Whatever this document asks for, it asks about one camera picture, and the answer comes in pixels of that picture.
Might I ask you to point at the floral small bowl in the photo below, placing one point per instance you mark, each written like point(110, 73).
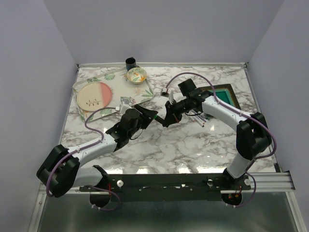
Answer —
point(136, 75)

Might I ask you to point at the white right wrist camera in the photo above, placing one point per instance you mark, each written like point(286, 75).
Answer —
point(165, 92)

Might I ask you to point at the aluminium frame rail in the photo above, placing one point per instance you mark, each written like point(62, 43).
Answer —
point(273, 182)

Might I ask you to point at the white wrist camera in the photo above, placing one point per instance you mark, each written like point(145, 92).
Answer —
point(124, 105)
point(165, 92)

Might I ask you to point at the floral leaf pattern tray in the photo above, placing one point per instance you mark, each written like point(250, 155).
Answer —
point(122, 89)

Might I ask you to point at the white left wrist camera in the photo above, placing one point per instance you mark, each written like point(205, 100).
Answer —
point(124, 105)

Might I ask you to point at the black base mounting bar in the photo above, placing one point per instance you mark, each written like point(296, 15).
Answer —
point(171, 187)

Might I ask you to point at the black teal square plate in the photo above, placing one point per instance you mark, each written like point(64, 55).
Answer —
point(226, 93)

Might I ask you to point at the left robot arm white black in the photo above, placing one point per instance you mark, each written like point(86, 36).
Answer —
point(59, 170)

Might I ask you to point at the pink cream round plate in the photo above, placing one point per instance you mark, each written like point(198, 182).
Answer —
point(94, 96)

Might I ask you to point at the dark blue mug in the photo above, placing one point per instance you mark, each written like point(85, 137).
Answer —
point(130, 63)

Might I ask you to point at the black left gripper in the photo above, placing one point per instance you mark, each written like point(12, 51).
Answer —
point(147, 116)

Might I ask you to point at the green cap black highlighter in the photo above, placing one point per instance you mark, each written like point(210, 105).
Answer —
point(160, 120)

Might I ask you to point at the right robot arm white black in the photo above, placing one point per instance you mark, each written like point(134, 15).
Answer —
point(252, 134)

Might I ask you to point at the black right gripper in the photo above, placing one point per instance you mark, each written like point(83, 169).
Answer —
point(170, 118)

